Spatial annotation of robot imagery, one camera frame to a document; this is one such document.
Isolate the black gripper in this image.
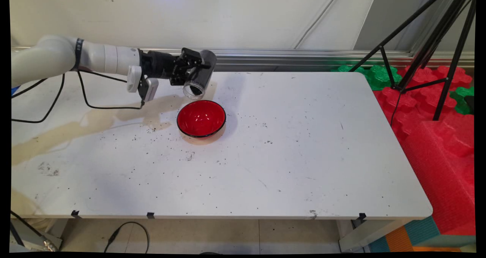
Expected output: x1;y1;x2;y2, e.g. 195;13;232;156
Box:
139;48;212;87

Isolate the clear jar with black granules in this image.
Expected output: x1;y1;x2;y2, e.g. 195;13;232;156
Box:
183;50;217;101

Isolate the red bowl with black rim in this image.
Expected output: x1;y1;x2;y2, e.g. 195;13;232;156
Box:
177;100;227;139

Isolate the green foam puzzle piece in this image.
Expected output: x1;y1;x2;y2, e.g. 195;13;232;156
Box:
332;64;402;91
450;86;475;115

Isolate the grey table leg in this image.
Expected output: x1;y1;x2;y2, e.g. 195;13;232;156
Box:
9;219;63;252
338;218;416;253

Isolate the red foam puzzle mat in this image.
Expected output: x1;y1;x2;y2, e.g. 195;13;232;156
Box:
374;65;474;144

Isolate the black tripod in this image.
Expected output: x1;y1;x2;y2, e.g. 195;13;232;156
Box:
347;0;477;122

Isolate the blue foam floor tile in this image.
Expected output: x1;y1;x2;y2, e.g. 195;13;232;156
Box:
368;236;391;253

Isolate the orange foam floor tile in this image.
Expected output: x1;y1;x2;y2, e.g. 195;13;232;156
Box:
385;226;414;253

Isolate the teal foam floor tile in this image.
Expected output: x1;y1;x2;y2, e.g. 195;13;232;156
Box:
404;215;441;247

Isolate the white grey wrist camera box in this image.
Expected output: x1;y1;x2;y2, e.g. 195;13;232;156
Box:
126;65;159;103

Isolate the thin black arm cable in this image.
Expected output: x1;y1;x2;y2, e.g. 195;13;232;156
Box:
11;70;147;123

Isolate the black strap on arm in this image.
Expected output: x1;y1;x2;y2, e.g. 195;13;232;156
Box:
74;38;85;71

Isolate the aluminium wall rail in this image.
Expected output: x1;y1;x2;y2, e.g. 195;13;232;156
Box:
11;46;475;73

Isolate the white wall conduit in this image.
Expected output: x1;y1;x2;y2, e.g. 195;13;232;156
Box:
293;0;342;49

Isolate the black floor cable with connector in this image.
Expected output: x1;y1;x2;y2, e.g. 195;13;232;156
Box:
104;222;149;254

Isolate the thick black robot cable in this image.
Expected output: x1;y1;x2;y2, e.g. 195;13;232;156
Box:
9;211;57;252

